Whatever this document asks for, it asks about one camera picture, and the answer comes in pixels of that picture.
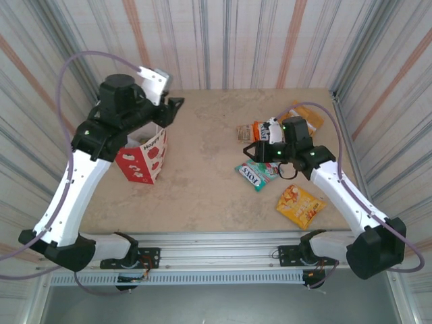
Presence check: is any orange Fox's candy bag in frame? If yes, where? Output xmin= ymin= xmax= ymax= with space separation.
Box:
xmin=252 ymin=120 xmax=275 ymax=144

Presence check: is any small brown snack packet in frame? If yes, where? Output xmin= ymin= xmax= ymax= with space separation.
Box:
xmin=236 ymin=124 xmax=254 ymax=144

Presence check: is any teal Fox's candy bag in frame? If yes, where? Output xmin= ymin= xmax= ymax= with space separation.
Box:
xmin=234 ymin=159 xmax=283 ymax=193

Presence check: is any orange brown snack bag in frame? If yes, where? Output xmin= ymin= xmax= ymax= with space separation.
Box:
xmin=286 ymin=100 xmax=325 ymax=138

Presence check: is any red white paper bag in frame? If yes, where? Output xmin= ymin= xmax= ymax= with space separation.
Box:
xmin=114 ymin=123 xmax=169 ymax=186

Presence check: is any yellow chips bag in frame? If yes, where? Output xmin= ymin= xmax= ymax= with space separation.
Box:
xmin=275 ymin=184 xmax=327 ymax=231

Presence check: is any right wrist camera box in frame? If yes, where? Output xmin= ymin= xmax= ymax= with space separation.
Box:
xmin=262 ymin=117 xmax=284 ymax=144

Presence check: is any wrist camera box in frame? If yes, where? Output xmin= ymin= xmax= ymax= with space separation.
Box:
xmin=262 ymin=117 xmax=284 ymax=144
xmin=137 ymin=66 xmax=172 ymax=106

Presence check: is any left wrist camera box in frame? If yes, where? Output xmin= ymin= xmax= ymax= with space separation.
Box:
xmin=137 ymin=66 xmax=172 ymax=106

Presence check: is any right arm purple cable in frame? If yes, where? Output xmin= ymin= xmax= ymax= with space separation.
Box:
xmin=275 ymin=101 xmax=426 ymax=290

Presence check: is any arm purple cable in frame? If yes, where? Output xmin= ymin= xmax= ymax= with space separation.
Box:
xmin=0 ymin=50 xmax=149 ymax=297
xmin=275 ymin=101 xmax=426 ymax=290

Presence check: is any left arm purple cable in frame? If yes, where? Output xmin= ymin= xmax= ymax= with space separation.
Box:
xmin=0 ymin=50 xmax=149 ymax=297

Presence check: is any aluminium side rail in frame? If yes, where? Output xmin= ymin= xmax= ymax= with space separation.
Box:
xmin=331 ymin=90 xmax=384 ymax=241

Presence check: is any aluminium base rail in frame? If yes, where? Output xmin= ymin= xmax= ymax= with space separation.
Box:
xmin=33 ymin=231 xmax=404 ymax=271

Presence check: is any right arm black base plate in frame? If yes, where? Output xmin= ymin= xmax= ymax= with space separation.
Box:
xmin=277 ymin=243 xmax=340 ymax=267

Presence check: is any slotted grey cable duct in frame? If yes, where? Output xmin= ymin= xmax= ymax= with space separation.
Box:
xmin=49 ymin=271 xmax=325 ymax=287

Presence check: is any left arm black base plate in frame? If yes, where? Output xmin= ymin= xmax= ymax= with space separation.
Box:
xmin=100 ymin=247 xmax=161 ymax=270

